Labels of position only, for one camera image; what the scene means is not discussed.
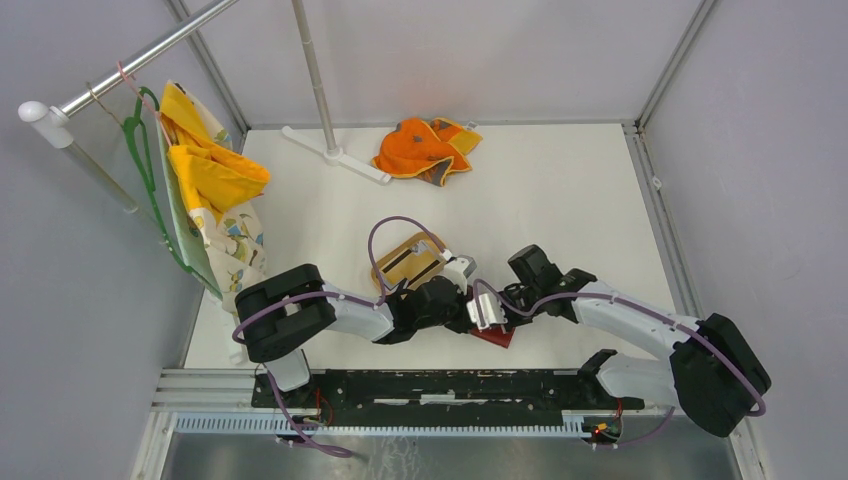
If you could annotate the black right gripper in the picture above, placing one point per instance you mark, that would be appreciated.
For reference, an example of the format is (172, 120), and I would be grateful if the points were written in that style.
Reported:
(514, 323)

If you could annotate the green clothes hanger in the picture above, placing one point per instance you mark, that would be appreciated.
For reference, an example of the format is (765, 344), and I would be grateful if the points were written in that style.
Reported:
(181, 238)

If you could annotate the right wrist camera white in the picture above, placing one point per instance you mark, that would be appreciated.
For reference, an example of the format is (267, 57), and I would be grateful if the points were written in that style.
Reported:
(485, 312)

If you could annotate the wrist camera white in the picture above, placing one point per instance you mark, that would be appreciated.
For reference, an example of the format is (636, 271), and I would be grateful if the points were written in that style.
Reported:
(485, 312)
(458, 270)

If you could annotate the vertical metal pole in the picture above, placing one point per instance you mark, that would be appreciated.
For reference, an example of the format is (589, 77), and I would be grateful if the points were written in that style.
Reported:
(314, 73)

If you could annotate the white rack stand base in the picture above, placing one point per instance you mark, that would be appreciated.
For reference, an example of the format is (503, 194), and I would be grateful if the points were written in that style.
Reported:
(336, 157)

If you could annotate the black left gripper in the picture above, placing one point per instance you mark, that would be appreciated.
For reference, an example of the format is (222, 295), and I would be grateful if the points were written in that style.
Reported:
(462, 324)

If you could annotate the metal hanging rail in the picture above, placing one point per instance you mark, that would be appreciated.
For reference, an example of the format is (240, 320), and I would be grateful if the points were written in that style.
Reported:
(50, 121)

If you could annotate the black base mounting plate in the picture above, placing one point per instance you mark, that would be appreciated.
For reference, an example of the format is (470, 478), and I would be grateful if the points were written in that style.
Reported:
(452, 398)

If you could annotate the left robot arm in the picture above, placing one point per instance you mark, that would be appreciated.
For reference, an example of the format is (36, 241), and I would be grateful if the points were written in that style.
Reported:
(279, 315)

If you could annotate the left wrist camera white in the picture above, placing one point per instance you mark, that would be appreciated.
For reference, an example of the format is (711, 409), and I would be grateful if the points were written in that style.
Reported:
(458, 270)

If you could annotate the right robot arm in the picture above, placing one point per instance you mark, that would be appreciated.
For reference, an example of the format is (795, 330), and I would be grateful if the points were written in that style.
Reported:
(703, 367)

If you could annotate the orange yellow cloth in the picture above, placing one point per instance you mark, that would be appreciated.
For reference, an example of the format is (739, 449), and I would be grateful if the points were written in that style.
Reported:
(429, 150)

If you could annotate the yellow patterned hanging cloth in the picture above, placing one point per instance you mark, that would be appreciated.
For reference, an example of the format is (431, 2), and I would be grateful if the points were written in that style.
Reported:
(216, 186)

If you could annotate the red leather card holder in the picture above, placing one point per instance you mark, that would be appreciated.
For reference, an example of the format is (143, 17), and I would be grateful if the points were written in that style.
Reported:
(499, 335)

